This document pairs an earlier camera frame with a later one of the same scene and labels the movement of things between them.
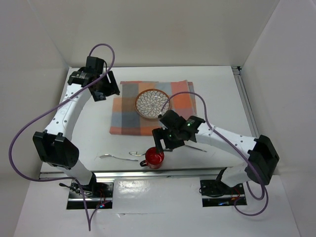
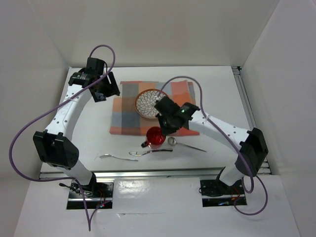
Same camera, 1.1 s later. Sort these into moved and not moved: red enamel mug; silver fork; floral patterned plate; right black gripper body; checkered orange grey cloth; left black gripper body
Moved: red enamel mug; right black gripper body
Not moved: checkered orange grey cloth; floral patterned plate; left black gripper body; silver fork
